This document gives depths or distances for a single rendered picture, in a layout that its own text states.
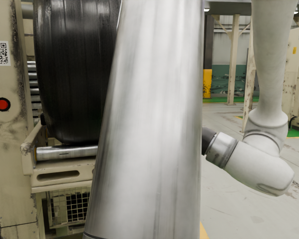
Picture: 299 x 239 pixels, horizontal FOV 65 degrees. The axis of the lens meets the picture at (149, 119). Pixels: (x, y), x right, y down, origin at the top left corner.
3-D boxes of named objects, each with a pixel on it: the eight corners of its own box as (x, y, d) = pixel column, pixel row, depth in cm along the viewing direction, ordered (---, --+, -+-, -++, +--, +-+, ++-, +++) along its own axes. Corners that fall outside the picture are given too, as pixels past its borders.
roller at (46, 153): (32, 163, 75) (31, 150, 74) (35, 158, 79) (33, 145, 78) (139, 152, 85) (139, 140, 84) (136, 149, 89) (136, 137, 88)
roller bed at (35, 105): (15, 126, 114) (8, 63, 108) (22, 120, 128) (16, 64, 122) (59, 124, 120) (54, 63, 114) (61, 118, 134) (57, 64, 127)
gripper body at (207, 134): (210, 141, 60) (179, 124, 64) (201, 162, 66) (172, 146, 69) (220, 126, 66) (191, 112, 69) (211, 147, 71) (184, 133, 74)
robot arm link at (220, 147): (219, 175, 64) (199, 164, 66) (229, 155, 70) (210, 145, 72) (231, 153, 58) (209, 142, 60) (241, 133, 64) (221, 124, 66)
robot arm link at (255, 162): (217, 179, 64) (232, 150, 73) (275, 212, 59) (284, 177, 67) (231, 153, 57) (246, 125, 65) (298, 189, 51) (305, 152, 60)
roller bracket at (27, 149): (23, 177, 71) (19, 146, 69) (41, 140, 109) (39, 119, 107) (34, 175, 72) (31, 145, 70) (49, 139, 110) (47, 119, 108)
